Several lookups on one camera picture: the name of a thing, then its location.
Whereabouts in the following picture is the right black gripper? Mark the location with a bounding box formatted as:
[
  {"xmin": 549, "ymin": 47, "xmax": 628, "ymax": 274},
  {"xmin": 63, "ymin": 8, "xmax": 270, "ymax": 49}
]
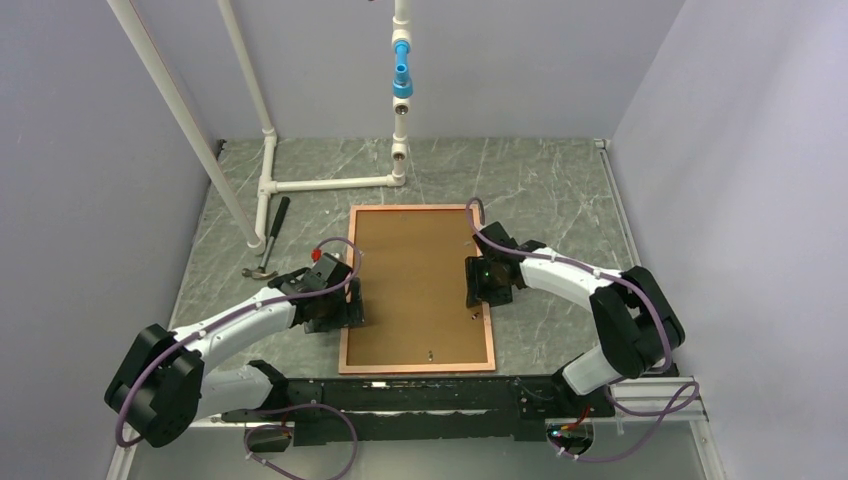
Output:
[{"xmin": 465, "ymin": 256, "xmax": 512, "ymax": 308}]

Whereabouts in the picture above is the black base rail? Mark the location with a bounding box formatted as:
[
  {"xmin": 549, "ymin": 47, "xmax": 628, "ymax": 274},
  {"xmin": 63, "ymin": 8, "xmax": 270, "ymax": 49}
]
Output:
[{"xmin": 221, "ymin": 375, "xmax": 614, "ymax": 446}]

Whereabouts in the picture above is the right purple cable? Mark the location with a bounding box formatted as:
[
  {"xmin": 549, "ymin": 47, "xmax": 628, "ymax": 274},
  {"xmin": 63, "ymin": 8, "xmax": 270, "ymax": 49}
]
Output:
[{"xmin": 465, "ymin": 197, "xmax": 701, "ymax": 465}]

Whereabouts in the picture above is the white PVC pipe stand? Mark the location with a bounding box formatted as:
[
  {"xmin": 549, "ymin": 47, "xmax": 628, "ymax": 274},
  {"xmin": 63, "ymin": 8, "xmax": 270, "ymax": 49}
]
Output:
[{"xmin": 108, "ymin": 1, "xmax": 412, "ymax": 254}]

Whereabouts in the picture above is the purple cable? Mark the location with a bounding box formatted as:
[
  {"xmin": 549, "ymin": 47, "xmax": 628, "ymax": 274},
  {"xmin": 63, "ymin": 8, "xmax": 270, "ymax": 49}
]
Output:
[
  {"xmin": 465, "ymin": 197, "xmax": 701, "ymax": 465},
  {"xmin": 115, "ymin": 237, "xmax": 364, "ymax": 480}
]

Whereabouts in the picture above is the blue pipe fitting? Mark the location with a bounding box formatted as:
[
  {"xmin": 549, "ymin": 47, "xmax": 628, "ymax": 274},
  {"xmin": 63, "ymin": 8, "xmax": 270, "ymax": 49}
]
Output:
[{"xmin": 392, "ymin": 40, "xmax": 413, "ymax": 99}]

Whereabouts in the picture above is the orange wooden picture frame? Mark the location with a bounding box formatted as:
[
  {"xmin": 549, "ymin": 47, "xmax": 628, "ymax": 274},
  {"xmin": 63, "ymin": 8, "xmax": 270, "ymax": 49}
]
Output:
[{"xmin": 338, "ymin": 204, "xmax": 497, "ymax": 376}]

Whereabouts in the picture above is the brown backing board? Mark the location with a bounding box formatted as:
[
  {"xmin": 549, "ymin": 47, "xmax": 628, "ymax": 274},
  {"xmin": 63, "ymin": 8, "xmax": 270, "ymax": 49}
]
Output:
[{"xmin": 345, "ymin": 211, "xmax": 490, "ymax": 367}]

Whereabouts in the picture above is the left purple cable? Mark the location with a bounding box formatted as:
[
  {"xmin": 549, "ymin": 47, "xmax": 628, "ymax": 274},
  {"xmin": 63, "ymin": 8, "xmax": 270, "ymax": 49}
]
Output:
[{"xmin": 115, "ymin": 237, "xmax": 364, "ymax": 480}]

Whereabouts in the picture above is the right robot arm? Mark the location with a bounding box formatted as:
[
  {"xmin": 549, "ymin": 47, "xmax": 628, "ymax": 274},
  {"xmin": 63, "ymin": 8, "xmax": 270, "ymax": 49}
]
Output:
[{"xmin": 465, "ymin": 222, "xmax": 685, "ymax": 415}]

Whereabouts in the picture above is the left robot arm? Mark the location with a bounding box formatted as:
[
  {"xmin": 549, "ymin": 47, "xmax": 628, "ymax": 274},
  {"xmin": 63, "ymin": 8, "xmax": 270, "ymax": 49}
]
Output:
[{"xmin": 104, "ymin": 252, "xmax": 365, "ymax": 447}]

